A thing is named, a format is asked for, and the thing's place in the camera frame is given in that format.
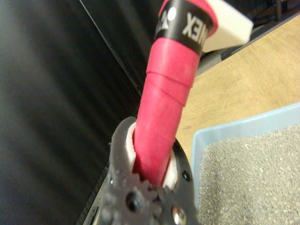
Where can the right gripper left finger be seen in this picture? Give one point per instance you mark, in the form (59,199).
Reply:
(122,187)

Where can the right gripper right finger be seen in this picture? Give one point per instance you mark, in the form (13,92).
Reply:
(185,199)

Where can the blue litter tray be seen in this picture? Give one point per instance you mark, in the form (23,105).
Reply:
(248,175)

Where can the black curtain stand pole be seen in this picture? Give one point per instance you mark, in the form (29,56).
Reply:
(117,60)

